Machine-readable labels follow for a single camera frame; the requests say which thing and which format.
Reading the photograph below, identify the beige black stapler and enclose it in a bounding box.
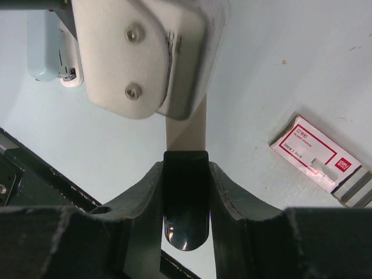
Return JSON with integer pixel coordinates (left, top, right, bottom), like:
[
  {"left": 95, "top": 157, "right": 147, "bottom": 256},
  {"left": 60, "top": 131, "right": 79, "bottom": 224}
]
[{"left": 37, "top": 0, "right": 230, "bottom": 251}]

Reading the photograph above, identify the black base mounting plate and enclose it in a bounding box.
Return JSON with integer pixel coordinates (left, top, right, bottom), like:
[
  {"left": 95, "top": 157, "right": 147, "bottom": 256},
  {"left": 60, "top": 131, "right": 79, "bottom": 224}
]
[{"left": 1, "top": 131, "right": 195, "bottom": 278}]

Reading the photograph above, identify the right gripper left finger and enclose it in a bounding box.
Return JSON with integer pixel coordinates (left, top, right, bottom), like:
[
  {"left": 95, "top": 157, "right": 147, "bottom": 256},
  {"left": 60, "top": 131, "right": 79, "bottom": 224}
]
[{"left": 1, "top": 162, "right": 163, "bottom": 278}]

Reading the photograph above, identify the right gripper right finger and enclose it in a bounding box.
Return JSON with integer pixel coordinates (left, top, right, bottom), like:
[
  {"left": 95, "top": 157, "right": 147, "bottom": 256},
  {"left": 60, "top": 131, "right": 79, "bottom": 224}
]
[{"left": 209, "top": 163, "right": 371, "bottom": 278}]

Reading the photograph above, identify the small light blue stapler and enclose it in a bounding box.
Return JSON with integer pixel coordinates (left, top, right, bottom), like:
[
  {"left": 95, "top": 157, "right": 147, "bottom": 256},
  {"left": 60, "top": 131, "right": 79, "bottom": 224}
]
[{"left": 27, "top": 10, "right": 84, "bottom": 88}]

